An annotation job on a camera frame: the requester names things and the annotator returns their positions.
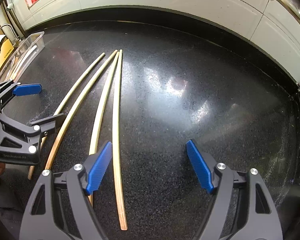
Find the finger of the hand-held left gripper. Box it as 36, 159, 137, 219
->
0, 79, 42, 118
28, 113, 65, 137

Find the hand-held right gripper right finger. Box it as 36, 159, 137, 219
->
186, 139, 283, 240

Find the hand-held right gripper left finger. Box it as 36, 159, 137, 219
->
19, 141, 113, 240

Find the long bamboo chopstick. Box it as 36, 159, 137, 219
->
44, 50, 118, 172
27, 52, 106, 180
88, 52, 120, 207
112, 49, 128, 230

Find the clear plastic container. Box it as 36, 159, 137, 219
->
1, 31, 45, 81

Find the yellow box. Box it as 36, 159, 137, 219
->
0, 39, 14, 85

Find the metal faucet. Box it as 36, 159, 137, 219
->
0, 24, 22, 42

